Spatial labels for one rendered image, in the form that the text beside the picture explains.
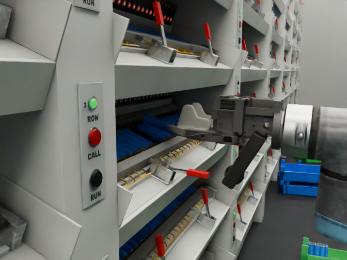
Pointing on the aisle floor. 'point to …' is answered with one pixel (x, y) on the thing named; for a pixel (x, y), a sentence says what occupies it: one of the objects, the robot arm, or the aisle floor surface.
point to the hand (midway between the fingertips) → (173, 130)
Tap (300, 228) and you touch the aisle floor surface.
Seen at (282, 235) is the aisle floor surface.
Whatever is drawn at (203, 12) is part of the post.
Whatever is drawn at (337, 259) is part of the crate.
